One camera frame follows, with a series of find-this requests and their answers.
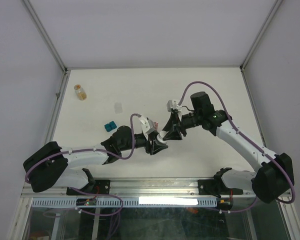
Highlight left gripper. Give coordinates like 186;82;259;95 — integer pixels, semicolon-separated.
119;130;168;154

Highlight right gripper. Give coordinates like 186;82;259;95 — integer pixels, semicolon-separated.
161;111;202;141

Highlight white pill bottle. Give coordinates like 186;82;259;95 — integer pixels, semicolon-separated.
156;133;168;145

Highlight red pill box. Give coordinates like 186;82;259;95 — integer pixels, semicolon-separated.
152;121;158;130

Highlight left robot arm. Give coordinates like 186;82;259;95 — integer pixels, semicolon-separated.
23;125;168;195

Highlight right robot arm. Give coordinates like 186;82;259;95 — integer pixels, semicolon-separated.
157;91;295;204

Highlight small glass vial orange pills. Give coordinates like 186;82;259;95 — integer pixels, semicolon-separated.
74;84;87;101

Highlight teal pill box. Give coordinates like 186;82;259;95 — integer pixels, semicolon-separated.
104;121;117;132

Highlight clear plastic pill box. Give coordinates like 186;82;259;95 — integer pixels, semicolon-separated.
114;102;123;114

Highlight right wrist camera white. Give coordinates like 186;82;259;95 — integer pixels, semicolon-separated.
166;99;182;113

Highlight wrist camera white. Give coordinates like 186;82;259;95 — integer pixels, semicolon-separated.
166;99;182;113
138;114;157;140

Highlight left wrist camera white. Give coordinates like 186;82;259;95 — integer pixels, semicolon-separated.
138;114;157;140

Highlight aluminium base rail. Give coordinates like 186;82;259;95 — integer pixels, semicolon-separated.
21;176;291;200

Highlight grey slotted cable duct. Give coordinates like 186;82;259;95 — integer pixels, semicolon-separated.
31;196;217;209

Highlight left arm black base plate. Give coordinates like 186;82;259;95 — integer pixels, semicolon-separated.
66;179;111;196

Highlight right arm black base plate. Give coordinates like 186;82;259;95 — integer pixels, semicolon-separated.
197;179;244;198

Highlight aluminium frame post right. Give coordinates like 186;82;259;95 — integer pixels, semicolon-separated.
240;0;284;72

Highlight aluminium frame post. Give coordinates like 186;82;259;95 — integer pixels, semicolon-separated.
240;0;284;72
21;0;68;74

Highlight aluminium frame post left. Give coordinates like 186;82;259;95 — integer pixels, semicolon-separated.
21;0;68;74

